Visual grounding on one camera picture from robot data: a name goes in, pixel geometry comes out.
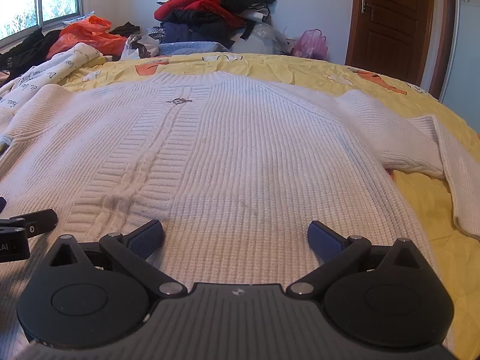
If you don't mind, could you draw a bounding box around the white knit sweater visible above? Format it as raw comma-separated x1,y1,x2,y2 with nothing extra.
0,70,480,360

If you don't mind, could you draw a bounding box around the white script-printed blanket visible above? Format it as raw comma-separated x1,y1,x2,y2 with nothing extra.
0,43,113,121

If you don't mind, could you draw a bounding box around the dark brown garment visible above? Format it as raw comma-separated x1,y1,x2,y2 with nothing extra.
108,22,142,39

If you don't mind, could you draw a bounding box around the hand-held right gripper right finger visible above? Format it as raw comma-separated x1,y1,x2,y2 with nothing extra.
286,221,433,301

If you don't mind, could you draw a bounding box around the grey plastic bag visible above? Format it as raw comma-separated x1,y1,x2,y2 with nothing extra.
239,22,292,55

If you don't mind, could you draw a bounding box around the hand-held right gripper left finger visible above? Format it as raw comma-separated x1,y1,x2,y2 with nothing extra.
40,220,188,301

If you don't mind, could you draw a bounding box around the navy garment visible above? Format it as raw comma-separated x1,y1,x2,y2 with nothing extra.
161,9,234,44

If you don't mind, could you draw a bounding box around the white plastic bag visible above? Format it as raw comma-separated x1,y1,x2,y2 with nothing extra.
120,33,160,60

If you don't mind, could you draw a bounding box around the brown wooden door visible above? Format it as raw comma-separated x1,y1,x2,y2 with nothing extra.
344,0,457,99

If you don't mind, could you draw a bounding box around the pink plastic bag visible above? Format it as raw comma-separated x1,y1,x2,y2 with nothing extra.
292,29,328,60

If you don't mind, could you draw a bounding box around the orange plastic bag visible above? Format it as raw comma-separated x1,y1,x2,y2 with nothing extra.
46,15,130,60

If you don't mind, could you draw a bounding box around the red garment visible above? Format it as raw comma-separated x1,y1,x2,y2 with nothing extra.
154,0,247,28

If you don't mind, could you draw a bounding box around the light blue blanket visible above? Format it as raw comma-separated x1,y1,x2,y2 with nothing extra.
157,41,230,56

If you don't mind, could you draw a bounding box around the black garment by window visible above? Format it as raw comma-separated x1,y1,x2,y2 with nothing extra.
0,28,63,80

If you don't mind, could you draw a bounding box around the yellow printed bedspread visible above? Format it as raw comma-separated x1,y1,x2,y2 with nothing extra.
60,52,480,360

